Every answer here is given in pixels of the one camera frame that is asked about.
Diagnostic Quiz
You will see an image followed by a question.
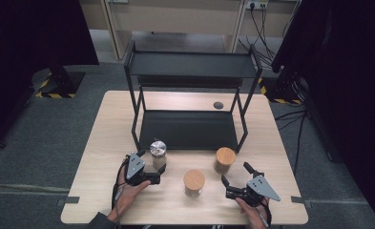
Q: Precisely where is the black metal shelf rack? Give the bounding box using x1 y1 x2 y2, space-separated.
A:
123 40 263 153

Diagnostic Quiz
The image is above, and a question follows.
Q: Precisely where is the glass jar with metal lid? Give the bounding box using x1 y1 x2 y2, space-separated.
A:
149 140 168 170

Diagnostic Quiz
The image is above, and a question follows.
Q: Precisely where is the black cable bundle at socket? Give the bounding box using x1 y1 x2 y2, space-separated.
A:
239 4 277 70

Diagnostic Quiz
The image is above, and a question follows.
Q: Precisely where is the grey floor tape piece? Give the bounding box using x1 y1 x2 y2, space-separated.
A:
290 196 313 209
56 196 80 207

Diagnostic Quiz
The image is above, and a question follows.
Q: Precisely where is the person's right hand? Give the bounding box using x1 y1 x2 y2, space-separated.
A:
234 197 270 229

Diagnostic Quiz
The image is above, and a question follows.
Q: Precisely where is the person's left hand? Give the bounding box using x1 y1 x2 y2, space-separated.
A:
108 173 152 223

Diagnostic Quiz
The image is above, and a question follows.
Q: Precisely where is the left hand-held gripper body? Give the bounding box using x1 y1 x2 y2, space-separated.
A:
124 153 161 187

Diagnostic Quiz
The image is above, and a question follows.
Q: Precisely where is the white wall socket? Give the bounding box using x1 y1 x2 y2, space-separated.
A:
245 0 269 10

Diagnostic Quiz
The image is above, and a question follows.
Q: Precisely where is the striped black stand base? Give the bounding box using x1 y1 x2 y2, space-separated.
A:
31 65 86 99
257 74 304 106

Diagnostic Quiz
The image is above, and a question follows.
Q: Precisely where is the right hand-held gripper cable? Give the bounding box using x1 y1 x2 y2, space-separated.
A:
260 201 273 229

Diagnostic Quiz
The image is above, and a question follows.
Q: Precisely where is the star anise jar wooden lid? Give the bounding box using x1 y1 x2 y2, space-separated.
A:
213 146 237 176

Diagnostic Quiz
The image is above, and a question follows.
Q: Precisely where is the cinnamon jar with wooden lid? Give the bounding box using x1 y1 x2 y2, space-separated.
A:
182 169 206 198

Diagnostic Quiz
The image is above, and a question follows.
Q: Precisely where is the black floor cable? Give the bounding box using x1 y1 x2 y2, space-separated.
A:
274 108 308 176

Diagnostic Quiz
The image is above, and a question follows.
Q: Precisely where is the left hand-held gripper cable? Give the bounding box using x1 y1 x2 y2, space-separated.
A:
111 156 130 220

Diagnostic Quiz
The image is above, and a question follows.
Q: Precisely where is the black curtain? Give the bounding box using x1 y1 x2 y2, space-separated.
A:
270 0 375 229
0 0 99 152

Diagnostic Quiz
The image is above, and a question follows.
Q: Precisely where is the hand-held gripper cable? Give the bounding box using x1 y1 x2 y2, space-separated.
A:
260 201 273 229
111 156 130 220

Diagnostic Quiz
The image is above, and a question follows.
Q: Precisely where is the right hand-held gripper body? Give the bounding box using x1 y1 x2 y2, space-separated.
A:
225 175 281 208

